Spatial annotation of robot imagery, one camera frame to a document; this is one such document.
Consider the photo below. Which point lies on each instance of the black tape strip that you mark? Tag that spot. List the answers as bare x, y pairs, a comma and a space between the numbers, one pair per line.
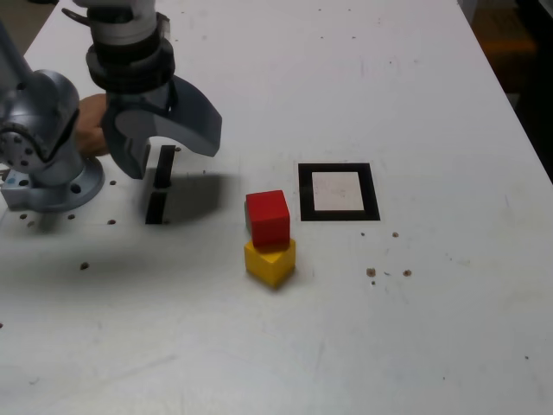
156, 207

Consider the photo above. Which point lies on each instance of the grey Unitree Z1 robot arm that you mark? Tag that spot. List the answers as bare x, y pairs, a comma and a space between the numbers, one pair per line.
47, 108

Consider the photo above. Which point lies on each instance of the black tape square outline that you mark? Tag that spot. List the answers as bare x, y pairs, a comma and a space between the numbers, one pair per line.
304, 190

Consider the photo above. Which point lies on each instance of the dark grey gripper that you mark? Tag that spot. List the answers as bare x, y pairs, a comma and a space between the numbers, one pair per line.
138, 97

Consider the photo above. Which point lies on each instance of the red cube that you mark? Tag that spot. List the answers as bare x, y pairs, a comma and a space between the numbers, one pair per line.
270, 220

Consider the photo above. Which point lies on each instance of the yellow cube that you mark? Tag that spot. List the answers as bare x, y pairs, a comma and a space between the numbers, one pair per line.
263, 266

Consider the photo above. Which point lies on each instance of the person's hand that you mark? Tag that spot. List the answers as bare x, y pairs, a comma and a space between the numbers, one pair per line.
90, 125

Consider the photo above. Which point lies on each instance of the brown cardboard box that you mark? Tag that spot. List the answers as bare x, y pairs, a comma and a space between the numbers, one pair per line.
503, 30

